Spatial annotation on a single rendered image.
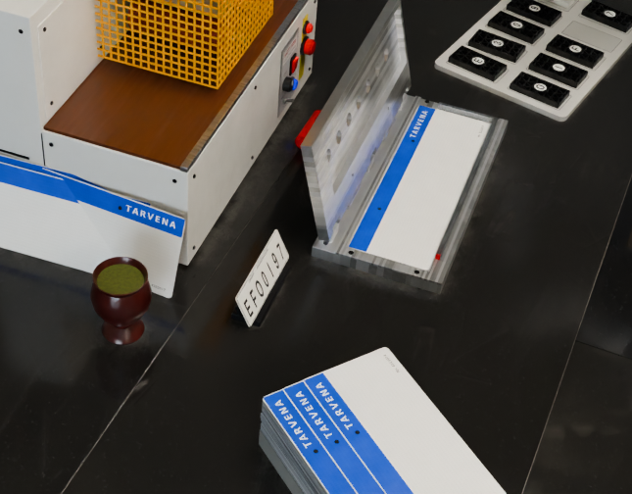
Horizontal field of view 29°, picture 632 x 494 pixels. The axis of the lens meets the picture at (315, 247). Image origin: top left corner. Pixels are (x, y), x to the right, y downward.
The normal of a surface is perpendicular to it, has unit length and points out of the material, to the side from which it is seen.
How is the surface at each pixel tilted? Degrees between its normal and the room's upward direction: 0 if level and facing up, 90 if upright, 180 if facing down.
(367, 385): 0
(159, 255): 69
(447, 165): 0
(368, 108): 76
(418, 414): 0
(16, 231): 63
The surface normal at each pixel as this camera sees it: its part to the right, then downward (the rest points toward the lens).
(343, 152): 0.93, 0.10
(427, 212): 0.07, -0.72
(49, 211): -0.24, 0.24
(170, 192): -0.33, 0.63
